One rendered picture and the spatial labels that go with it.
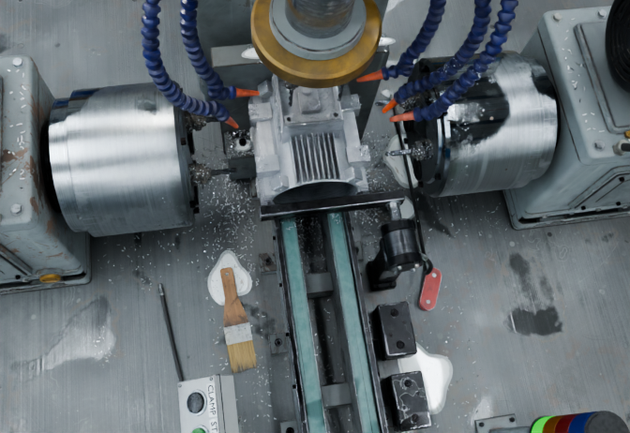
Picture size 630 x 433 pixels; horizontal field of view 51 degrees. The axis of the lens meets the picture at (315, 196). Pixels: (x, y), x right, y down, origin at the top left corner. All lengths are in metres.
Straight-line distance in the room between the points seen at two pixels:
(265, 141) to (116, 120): 0.25
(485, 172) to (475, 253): 0.30
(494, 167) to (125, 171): 0.60
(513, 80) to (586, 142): 0.16
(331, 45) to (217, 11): 0.36
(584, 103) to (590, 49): 0.10
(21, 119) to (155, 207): 0.24
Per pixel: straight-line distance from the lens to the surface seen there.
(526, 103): 1.14
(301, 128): 1.06
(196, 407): 1.01
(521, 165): 1.16
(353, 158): 1.11
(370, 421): 1.17
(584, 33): 1.24
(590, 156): 1.14
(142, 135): 1.04
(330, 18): 0.85
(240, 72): 1.12
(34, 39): 1.62
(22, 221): 1.03
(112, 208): 1.07
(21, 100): 1.11
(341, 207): 1.13
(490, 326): 1.37
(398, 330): 1.26
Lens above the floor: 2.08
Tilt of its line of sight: 69 degrees down
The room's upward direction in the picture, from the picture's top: 12 degrees clockwise
